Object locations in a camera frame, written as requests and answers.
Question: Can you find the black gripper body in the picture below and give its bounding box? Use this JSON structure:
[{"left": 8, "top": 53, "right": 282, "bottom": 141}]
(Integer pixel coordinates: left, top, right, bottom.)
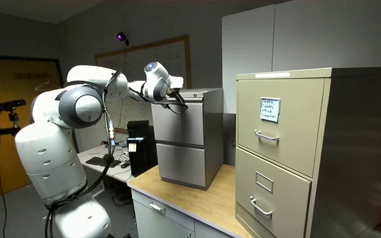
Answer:
[{"left": 169, "top": 89, "right": 190, "bottom": 112}]

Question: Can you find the beige filing drawer with label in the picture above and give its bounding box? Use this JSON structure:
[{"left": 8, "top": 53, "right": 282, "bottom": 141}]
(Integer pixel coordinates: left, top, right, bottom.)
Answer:
[{"left": 236, "top": 77, "right": 327, "bottom": 179}]

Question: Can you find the white under desk drawer unit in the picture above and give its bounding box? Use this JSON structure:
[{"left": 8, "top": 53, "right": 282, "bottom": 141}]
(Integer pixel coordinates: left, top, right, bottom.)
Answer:
[{"left": 130, "top": 188, "right": 233, "bottom": 238}]

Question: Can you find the beige filing drawer without label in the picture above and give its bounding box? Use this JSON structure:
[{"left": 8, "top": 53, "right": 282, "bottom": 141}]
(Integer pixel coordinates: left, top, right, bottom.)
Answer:
[{"left": 235, "top": 147, "right": 314, "bottom": 238}]

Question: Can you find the wood framed whiteboard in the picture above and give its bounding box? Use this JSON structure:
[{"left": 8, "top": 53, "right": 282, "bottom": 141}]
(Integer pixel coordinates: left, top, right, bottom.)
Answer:
[{"left": 94, "top": 35, "right": 192, "bottom": 135}]

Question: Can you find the black computer box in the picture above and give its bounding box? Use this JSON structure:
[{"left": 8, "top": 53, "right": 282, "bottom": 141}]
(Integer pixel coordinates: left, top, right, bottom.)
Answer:
[{"left": 126, "top": 120, "right": 159, "bottom": 179}]

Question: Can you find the white paper label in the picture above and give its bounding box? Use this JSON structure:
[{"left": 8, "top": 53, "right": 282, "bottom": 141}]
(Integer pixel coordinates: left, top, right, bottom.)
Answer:
[{"left": 259, "top": 96, "right": 282, "bottom": 125}]

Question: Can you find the black desk pad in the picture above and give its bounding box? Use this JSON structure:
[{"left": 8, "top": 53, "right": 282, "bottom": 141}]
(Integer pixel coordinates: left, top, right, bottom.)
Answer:
[{"left": 85, "top": 155, "right": 124, "bottom": 170}]

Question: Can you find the beige metal filing cabinet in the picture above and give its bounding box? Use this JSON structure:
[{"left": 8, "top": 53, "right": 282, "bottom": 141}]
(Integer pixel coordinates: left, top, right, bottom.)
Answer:
[{"left": 235, "top": 65, "right": 381, "bottom": 238}]

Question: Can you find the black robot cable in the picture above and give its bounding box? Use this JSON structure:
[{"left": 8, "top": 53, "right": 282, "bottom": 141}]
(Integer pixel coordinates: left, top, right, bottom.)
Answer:
[{"left": 44, "top": 71, "right": 118, "bottom": 238}]

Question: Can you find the camera with purple light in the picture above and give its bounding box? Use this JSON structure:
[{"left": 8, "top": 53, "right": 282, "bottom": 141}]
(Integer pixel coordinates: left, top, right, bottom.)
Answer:
[{"left": 116, "top": 31, "right": 132, "bottom": 48}]

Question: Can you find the tall white wall cabinet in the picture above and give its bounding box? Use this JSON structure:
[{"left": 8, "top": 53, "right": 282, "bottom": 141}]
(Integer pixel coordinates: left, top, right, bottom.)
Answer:
[{"left": 220, "top": 0, "right": 381, "bottom": 117}]

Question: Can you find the black camera on tripod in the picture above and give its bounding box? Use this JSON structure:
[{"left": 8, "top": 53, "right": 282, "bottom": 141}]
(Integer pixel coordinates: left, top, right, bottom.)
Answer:
[{"left": 0, "top": 98, "right": 28, "bottom": 133}]

